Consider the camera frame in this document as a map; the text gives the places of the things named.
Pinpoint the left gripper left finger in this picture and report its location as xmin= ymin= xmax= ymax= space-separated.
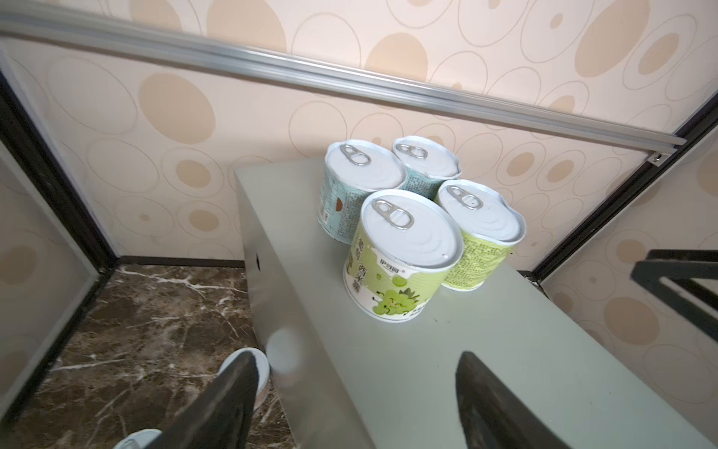
xmin=149 ymin=354 xmax=259 ymax=449

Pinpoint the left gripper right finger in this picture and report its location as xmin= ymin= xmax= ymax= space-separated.
xmin=455 ymin=351 xmax=567 ymax=449

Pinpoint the pink label can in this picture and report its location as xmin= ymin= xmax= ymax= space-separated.
xmin=113 ymin=428 xmax=162 ymax=449

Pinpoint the light green label can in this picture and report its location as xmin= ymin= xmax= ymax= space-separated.
xmin=342 ymin=189 xmax=464 ymax=323

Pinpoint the teal label can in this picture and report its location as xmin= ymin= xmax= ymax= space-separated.
xmin=318 ymin=140 xmax=408 ymax=244
xmin=392 ymin=136 xmax=462 ymax=200

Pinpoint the orange label can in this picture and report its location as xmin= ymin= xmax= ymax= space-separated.
xmin=217 ymin=347 xmax=270 ymax=411

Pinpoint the grey metal cabinet box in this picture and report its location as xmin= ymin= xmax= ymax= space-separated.
xmin=235 ymin=159 xmax=711 ymax=448

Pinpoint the horizontal aluminium frame bar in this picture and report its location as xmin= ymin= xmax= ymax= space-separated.
xmin=1 ymin=1 xmax=685 ymax=155

